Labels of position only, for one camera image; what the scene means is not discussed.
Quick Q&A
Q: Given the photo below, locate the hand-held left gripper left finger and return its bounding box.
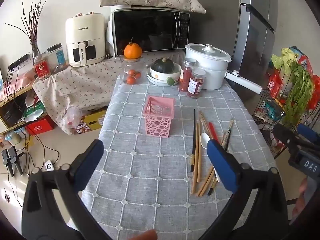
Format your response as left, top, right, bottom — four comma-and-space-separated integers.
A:
22, 139, 112, 240

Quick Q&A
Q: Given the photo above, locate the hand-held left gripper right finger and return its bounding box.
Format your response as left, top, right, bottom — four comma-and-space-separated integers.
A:
197, 139, 292, 240

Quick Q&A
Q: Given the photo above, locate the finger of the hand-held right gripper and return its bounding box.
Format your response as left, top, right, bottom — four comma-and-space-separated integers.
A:
297, 124, 320, 147
273, 124, 304, 155

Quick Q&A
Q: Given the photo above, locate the plain wooden chopstick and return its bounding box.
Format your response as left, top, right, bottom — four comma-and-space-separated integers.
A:
197, 165, 215, 197
199, 111, 214, 140
191, 123, 200, 194

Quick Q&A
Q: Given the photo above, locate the red chopstick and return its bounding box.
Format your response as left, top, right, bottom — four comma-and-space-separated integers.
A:
209, 122, 221, 145

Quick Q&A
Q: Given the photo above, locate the black chopstick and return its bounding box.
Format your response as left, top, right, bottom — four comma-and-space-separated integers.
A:
190, 109, 197, 172

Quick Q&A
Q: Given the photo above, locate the pink plastic basket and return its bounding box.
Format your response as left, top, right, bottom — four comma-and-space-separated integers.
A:
142, 95, 175, 137

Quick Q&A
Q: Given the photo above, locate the person's right hand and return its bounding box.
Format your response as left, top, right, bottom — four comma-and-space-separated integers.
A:
294, 177, 309, 215

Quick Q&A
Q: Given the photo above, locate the person's left hand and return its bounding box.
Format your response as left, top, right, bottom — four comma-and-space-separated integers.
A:
134, 229, 158, 240

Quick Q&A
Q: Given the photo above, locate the white spoon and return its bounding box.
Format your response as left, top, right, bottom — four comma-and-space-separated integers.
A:
200, 133, 222, 183

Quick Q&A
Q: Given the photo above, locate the green coriander bunch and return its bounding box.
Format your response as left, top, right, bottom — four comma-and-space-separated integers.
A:
282, 62, 314, 127

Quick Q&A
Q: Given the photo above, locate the yellow cardboard box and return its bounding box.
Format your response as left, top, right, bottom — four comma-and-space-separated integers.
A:
75, 107, 108, 134

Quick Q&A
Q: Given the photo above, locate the translucent plastic bag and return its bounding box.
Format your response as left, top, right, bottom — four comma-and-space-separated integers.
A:
61, 106, 84, 134

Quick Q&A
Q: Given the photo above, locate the red packet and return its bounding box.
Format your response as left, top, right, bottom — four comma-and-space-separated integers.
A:
267, 72, 283, 98

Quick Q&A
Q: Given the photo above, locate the red plastic bag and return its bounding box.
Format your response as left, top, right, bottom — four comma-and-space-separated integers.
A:
290, 46, 320, 110

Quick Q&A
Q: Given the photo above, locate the grey checked tablecloth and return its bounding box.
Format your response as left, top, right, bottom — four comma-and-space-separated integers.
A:
80, 76, 278, 240

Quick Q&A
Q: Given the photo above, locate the red box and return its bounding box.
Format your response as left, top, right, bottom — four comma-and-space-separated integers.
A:
25, 119, 54, 135

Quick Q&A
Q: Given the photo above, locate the floral table cloth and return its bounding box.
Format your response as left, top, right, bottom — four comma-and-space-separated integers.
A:
32, 50, 187, 135

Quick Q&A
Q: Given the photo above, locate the green cabbage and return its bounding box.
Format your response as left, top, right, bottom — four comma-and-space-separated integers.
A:
271, 47, 299, 70

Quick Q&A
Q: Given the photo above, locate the green packet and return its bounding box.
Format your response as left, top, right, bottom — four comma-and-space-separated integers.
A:
24, 101, 47, 118

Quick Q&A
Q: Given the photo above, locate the short labelled jar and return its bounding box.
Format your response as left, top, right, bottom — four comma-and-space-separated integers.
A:
187, 68, 206, 99

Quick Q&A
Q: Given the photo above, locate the white electric pot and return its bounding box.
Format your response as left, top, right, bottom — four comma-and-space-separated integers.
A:
185, 44, 262, 95

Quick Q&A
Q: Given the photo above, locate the tall jar of red contents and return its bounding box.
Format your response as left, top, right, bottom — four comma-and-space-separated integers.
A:
179, 58, 197, 92

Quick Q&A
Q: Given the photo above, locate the white bowl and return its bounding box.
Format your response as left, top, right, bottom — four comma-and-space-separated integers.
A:
149, 64, 182, 80

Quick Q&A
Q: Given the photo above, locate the wooden shelf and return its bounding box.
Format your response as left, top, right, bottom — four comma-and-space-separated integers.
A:
0, 80, 50, 135

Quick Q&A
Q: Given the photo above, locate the glass jar with wooden lid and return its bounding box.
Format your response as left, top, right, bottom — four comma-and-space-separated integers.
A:
122, 56, 145, 85

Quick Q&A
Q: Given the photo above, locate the white plate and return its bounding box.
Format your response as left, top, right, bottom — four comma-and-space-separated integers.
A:
147, 72, 180, 87

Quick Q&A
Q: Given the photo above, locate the red label jar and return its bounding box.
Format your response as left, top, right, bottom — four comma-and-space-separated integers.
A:
33, 52, 50, 80

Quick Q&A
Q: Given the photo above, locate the pink cloth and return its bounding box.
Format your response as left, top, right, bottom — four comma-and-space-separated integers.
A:
7, 70, 38, 90

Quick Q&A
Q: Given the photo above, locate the blue label jar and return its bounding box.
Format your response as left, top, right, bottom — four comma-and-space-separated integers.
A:
47, 43, 67, 72

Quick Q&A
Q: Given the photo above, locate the white pot lid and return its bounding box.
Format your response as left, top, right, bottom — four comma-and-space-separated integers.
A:
185, 44, 232, 62

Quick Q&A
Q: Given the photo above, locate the dark green squash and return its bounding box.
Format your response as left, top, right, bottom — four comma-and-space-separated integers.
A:
151, 58, 175, 74

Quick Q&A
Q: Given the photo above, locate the orange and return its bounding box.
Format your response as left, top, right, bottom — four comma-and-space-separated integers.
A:
124, 42, 142, 59

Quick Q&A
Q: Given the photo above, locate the black power strip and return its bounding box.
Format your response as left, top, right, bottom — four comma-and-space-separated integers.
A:
7, 54, 29, 70

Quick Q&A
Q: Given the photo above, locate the glass vase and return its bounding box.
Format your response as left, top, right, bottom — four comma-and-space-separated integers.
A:
31, 41, 42, 58

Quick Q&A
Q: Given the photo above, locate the grey refrigerator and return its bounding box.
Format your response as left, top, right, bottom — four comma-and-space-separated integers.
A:
184, 0, 278, 100

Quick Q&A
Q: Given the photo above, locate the cream air fryer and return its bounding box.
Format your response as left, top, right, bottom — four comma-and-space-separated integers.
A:
65, 12, 106, 67

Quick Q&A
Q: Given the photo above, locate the black microwave oven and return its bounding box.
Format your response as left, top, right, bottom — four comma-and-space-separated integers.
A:
111, 6, 190, 57

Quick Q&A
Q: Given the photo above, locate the dry twig bunch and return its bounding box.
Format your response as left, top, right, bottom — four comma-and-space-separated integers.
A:
4, 0, 48, 55

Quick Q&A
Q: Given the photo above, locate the black wire rack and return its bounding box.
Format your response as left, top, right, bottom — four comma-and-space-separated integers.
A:
251, 55, 320, 155

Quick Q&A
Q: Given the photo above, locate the black cable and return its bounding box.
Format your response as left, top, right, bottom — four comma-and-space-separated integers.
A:
5, 62, 60, 205

